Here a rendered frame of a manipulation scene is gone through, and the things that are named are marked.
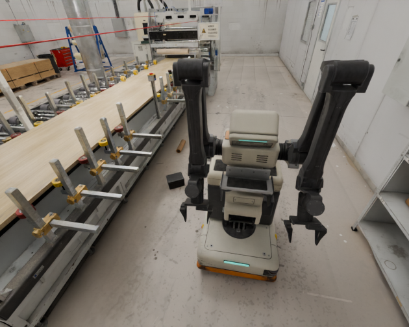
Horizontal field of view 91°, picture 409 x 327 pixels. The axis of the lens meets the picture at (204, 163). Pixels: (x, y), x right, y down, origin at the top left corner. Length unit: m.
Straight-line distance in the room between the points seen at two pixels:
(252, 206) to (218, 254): 0.56
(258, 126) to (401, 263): 1.75
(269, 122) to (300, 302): 1.43
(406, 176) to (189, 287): 1.89
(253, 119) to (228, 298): 1.38
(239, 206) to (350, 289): 1.21
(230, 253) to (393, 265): 1.26
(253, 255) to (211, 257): 0.32
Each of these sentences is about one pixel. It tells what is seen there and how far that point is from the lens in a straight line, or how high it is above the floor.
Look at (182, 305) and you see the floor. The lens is 1.83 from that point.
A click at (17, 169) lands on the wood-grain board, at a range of 1.92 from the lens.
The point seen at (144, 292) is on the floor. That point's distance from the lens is 1.92.
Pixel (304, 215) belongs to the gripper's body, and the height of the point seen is 1.11.
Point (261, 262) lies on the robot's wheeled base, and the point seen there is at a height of 0.28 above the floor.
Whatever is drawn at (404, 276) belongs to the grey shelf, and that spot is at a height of 0.14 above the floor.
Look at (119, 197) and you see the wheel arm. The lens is 1.39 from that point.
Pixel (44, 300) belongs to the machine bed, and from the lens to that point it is 2.02.
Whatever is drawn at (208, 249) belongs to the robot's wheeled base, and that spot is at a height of 0.28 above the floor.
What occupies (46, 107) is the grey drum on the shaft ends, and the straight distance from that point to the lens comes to 3.36.
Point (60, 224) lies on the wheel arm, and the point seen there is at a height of 0.83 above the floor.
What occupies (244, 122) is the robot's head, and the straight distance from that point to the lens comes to 0.90.
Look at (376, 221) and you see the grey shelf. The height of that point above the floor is 0.14.
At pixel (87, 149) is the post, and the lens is 1.57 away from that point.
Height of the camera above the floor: 1.73
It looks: 36 degrees down
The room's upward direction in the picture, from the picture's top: 2 degrees counter-clockwise
